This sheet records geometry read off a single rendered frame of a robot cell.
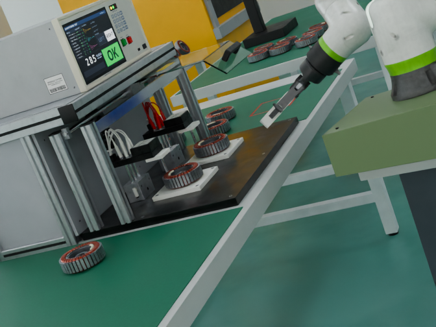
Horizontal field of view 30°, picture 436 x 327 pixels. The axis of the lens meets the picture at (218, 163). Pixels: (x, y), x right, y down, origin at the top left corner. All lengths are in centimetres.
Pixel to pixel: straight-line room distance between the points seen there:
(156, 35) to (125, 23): 356
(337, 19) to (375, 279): 124
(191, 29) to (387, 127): 415
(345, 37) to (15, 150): 93
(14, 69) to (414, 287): 158
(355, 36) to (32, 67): 87
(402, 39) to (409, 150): 27
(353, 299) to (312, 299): 18
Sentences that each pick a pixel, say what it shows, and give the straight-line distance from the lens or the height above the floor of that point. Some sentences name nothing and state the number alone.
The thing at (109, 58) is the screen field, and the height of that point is 116.
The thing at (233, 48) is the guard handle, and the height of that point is 105.
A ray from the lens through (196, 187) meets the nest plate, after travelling 217.
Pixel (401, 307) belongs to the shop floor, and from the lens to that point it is 290.
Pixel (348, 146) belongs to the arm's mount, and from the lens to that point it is 192.
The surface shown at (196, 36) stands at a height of 79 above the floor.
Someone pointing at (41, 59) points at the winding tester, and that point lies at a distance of 224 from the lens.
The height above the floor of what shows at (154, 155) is 88.
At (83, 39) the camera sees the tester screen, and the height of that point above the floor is 124.
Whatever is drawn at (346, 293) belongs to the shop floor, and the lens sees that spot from 311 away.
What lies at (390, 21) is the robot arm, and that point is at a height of 104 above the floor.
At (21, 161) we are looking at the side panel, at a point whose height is 101.
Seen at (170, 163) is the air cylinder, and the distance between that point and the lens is 250.
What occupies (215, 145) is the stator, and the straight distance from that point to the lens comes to 241.
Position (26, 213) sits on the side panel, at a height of 87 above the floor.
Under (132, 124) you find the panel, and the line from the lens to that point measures 259.
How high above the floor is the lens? 135
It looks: 14 degrees down
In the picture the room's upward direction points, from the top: 21 degrees counter-clockwise
